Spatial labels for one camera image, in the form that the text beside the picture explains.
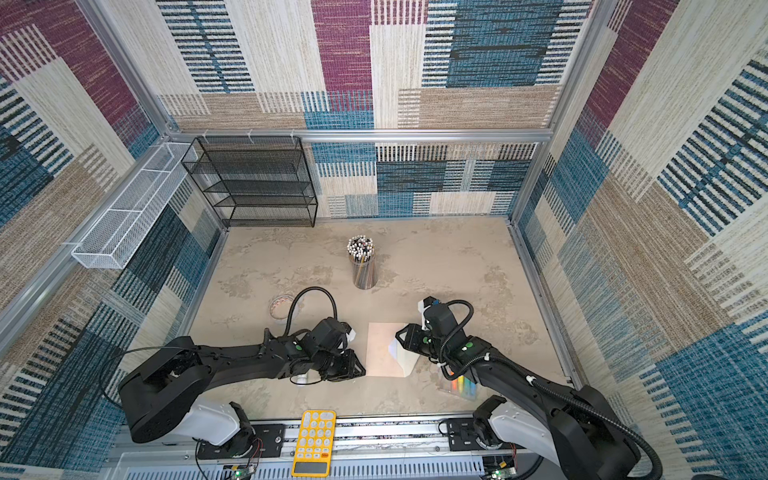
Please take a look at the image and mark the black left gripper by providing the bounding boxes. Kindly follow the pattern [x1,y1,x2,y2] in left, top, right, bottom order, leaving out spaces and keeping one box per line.
[313,348,368,381]

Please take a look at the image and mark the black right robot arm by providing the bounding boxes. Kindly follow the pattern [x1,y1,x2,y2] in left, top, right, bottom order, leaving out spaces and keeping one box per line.
[395,297,663,479]

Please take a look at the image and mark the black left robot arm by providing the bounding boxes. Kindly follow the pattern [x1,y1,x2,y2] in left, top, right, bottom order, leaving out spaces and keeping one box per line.
[97,301,366,458]

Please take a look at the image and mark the pack of coloured highlighters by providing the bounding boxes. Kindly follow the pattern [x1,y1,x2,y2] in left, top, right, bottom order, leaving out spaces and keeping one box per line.
[442,376,477,400]

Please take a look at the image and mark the white tape roll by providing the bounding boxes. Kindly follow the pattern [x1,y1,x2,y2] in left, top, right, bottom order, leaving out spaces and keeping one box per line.
[269,294,295,324]

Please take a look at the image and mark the yellow calculator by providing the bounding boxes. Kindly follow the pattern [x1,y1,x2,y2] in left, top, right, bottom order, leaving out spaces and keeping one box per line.
[291,410,337,478]

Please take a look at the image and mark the metal cup of pencils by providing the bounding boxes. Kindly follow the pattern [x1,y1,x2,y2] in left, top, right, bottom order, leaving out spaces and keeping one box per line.
[347,235,376,290]

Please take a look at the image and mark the aluminium front rail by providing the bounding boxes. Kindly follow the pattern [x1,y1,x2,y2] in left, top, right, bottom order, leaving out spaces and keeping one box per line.
[107,407,619,463]

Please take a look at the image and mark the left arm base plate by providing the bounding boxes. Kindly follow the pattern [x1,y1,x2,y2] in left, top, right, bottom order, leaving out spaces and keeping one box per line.
[197,423,286,460]

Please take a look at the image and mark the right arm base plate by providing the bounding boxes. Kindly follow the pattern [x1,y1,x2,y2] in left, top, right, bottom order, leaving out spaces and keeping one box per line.
[437,417,524,452]

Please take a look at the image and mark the black wire shelf rack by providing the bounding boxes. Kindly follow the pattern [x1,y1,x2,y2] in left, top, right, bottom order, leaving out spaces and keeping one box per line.
[181,136,318,228]

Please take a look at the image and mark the white wire mesh basket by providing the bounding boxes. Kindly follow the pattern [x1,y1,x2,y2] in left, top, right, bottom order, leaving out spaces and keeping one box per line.
[72,142,189,270]

